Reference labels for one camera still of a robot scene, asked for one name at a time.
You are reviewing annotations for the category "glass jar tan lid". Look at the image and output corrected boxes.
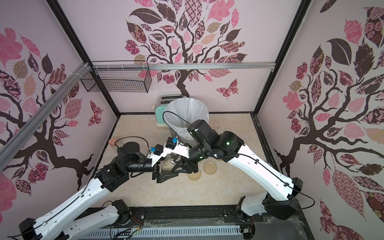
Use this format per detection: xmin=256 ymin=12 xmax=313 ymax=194
xmin=161 ymin=153 xmax=180 ymax=172

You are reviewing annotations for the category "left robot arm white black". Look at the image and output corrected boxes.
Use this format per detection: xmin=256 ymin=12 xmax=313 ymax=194
xmin=12 ymin=138 xmax=190 ymax=240

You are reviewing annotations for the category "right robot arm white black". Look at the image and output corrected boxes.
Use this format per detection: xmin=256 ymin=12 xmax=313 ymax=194
xmin=166 ymin=120 xmax=303 ymax=220

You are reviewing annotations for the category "grey trash bin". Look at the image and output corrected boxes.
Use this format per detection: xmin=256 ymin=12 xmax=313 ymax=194
xmin=170 ymin=128 xmax=190 ymax=142

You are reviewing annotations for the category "small jar pink lid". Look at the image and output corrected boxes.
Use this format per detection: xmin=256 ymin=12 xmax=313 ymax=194
xmin=109 ymin=138 xmax=118 ymax=147

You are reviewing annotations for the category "white trash bag liner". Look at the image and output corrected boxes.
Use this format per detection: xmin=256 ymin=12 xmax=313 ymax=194
xmin=163 ymin=98 xmax=210 ymax=143

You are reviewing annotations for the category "mint green toaster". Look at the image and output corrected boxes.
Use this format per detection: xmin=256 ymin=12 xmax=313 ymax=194
xmin=153 ymin=94 xmax=186 ymax=127

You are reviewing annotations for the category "white slotted cable duct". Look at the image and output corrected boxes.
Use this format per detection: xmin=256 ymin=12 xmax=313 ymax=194
xmin=80 ymin=226 xmax=243 ymax=240

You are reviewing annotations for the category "black wire basket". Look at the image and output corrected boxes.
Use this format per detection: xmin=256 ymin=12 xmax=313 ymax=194
xmin=81 ymin=60 xmax=152 ymax=93

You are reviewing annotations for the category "aluminium rail back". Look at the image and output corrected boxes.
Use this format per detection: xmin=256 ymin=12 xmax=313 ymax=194
xmin=92 ymin=62 xmax=276 ymax=71

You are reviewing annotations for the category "aluminium rail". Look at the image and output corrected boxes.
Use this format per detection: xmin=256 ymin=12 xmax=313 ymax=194
xmin=1 ymin=63 xmax=90 ymax=171
xmin=92 ymin=62 xmax=276 ymax=71

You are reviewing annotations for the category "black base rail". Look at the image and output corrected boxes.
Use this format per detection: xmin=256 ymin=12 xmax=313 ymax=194
xmin=55 ymin=203 xmax=314 ymax=240

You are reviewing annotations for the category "aluminium rail left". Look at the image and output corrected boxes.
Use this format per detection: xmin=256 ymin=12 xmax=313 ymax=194
xmin=1 ymin=63 xmax=90 ymax=171

